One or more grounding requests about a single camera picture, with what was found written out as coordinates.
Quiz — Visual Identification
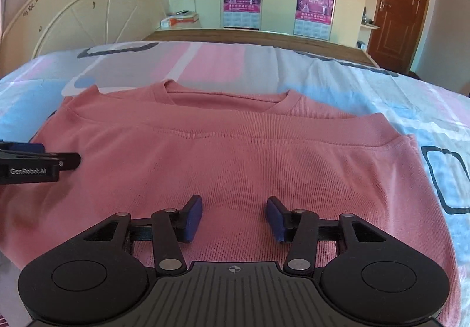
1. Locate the pink knit shirt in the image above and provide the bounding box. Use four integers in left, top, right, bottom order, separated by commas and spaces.
1, 80, 460, 326

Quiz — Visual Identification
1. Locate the cream arched headboard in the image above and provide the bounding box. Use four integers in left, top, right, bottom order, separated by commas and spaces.
1, 0, 166, 76

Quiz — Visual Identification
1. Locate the patterned bed sheet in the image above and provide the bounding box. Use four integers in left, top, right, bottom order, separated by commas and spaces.
1, 42, 469, 326

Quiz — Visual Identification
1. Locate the orange white box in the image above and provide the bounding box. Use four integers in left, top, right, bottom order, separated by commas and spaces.
160, 11, 201, 30

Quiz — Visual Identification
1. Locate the brown wooden door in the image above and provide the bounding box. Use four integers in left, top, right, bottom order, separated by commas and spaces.
368, 0, 429, 74

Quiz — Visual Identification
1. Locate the wooden bed side rail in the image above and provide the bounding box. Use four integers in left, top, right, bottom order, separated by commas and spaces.
144, 28, 379, 68

